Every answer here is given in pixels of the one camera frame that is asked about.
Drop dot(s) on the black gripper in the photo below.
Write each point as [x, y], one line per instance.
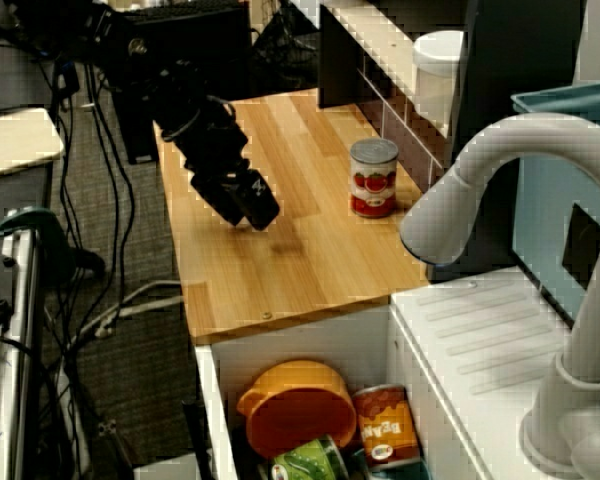
[215, 162]

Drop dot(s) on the red tomato can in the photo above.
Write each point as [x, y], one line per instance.
[375, 185]

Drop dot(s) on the orange beans can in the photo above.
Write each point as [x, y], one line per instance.
[385, 425]

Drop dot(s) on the green peas can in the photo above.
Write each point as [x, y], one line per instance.
[305, 462]

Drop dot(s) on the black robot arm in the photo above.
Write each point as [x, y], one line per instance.
[180, 100]

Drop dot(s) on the black end panel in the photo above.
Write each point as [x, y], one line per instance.
[337, 60]

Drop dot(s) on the green clamp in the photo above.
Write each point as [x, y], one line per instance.
[55, 240]

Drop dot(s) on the dark tiled backsplash with ledge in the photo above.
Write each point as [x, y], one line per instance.
[380, 50]

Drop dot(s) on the orange plastic pot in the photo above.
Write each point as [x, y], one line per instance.
[300, 420]

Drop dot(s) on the white desk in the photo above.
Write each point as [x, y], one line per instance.
[15, 140]

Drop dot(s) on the white plastic container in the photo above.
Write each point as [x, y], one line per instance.
[435, 75]

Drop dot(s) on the white toy sink unit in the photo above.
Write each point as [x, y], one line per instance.
[480, 320]

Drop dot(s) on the grey toy faucet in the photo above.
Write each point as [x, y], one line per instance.
[530, 135]

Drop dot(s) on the teal plastic bin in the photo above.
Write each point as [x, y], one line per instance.
[540, 210]

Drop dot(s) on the dark grey upright board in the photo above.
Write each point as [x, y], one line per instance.
[520, 50]

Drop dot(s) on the aluminium frame rail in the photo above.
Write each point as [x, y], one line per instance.
[22, 325]

